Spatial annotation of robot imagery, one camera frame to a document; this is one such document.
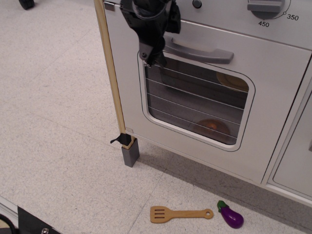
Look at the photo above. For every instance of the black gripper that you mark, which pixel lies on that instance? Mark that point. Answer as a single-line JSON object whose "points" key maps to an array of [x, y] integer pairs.
{"points": [[150, 19]]}

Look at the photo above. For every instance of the white toy oven door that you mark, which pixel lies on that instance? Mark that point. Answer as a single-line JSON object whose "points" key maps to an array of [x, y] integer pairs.
{"points": [[207, 97]]}

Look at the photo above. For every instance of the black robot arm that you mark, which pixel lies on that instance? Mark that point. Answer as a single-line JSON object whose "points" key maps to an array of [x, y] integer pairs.
{"points": [[150, 19]]}

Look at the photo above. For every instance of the small grey round button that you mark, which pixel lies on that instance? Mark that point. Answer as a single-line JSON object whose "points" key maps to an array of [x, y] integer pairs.
{"points": [[197, 4]]}

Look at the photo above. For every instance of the yellow toy plate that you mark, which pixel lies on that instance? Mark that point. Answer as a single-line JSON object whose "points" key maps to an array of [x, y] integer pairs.
{"points": [[232, 82]]}

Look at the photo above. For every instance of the white toy kitchen cabinet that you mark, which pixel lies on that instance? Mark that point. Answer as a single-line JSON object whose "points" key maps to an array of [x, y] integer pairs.
{"points": [[219, 14]]}

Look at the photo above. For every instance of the orange toy pot lid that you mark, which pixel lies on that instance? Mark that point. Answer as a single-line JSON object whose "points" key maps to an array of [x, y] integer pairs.
{"points": [[213, 129]]}

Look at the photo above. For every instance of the grey temperature knob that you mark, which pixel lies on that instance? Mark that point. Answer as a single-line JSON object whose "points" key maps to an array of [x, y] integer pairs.
{"points": [[265, 9]]}

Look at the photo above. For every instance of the black tape piece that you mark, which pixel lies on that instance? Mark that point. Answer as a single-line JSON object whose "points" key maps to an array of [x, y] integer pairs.
{"points": [[124, 139]]}

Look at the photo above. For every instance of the grey cabinet foot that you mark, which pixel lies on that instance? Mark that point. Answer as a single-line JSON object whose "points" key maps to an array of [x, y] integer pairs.
{"points": [[131, 155]]}

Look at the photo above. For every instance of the black caster wheel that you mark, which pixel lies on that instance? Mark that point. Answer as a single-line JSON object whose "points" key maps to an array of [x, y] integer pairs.
{"points": [[27, 4]]}

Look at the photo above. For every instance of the wooden toy spatula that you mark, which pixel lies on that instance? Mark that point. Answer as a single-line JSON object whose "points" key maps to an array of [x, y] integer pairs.
{"points": [[162, 214]]}

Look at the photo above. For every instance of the white cupboard door right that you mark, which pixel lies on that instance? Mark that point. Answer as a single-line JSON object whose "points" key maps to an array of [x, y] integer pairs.
{"points": [[293, 170]]}

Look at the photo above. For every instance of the purple toy eggplant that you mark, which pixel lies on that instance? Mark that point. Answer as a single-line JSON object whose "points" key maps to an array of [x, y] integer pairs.
{"points": [[232, 218]]}

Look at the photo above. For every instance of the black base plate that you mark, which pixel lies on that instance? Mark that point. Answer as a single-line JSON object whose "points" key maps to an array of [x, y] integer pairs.
{"points": [[30, 224]]}

